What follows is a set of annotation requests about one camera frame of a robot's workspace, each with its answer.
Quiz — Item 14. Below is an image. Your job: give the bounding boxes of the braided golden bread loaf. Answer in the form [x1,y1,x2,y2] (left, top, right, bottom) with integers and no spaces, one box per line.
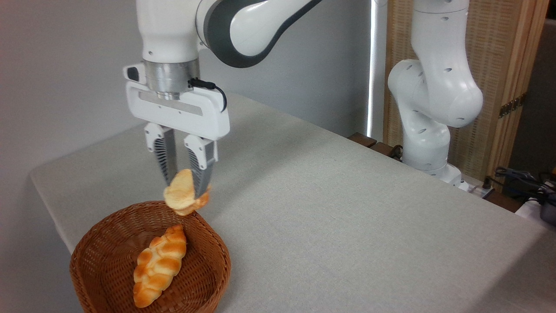
[133,224,187,308]

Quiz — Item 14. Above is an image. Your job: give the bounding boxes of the wooden woven folding screen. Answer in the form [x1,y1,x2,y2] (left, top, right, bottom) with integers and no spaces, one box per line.
[383,0,550,183]

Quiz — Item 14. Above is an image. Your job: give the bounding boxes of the brown woven wicker basket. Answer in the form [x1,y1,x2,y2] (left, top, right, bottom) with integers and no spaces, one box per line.
[69,201,232,313]

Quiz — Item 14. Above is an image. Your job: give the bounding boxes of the white vertical pole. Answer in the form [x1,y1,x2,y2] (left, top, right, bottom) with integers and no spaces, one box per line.
[367,0,388,140]

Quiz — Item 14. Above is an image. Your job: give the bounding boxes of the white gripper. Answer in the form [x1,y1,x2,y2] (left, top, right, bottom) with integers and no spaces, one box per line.
[123,63,231,198]

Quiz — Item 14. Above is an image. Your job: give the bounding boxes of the black cable bundle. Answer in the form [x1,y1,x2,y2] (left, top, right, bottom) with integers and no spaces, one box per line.
[494,166,556,197]

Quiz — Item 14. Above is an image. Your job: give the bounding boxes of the light grey tablecloth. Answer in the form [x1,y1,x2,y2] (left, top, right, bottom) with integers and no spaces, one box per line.
[30,92,556,313]

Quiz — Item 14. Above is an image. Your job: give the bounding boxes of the round pale bread bun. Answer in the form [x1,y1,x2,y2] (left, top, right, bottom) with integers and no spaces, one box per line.
[163,169,212,216]

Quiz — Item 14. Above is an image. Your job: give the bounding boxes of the metal screen hinge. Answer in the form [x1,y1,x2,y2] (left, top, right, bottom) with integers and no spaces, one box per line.
[498,93,527,119]

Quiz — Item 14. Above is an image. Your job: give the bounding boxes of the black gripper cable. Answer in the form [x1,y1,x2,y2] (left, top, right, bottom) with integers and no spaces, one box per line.
[188,77,228,113]

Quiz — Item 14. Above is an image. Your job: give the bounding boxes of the dark brown wooden slat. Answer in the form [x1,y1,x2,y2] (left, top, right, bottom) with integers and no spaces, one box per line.
[348,133,377,148]
[369,142,401,160]

